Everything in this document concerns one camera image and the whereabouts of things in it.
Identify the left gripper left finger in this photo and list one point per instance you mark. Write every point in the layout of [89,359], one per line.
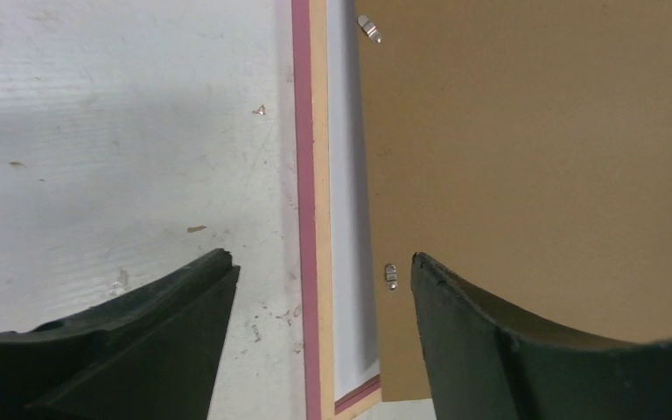
[152,353]

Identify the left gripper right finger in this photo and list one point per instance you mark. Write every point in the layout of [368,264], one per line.
[487,358]

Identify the pink wooden picture frame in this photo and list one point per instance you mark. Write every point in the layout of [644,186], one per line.
[310,75]

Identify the brown cardboard backing board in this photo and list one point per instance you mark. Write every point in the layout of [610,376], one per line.
[527,146]

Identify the seascape photo print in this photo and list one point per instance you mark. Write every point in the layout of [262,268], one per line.
[356,355]

